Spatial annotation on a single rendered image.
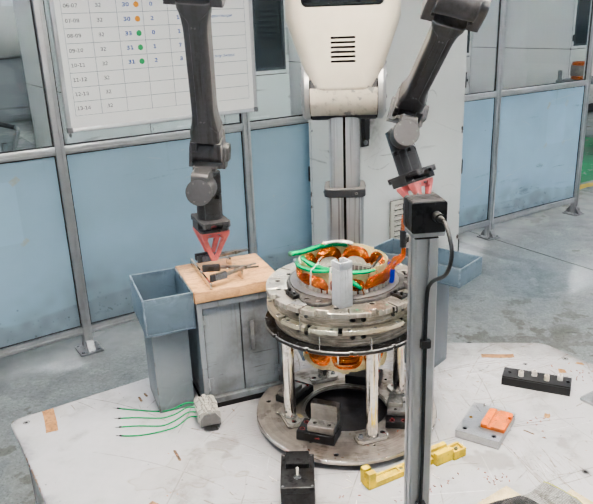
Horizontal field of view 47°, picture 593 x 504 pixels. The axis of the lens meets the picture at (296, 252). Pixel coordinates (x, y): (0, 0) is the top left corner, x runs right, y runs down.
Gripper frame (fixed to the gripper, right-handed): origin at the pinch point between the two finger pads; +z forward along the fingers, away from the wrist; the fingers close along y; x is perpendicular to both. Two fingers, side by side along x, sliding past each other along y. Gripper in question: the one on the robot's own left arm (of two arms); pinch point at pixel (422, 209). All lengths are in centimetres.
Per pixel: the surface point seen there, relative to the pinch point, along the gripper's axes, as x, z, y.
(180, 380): -56, 19, -32
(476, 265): 4.9, 16.1, 5.7
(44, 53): -1, -116, -185
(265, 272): -34.3, 2.0, -19.3
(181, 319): -55, 5, -24
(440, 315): 0.8, 25.8, -6.1
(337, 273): -40.4, 5.1, 12.8
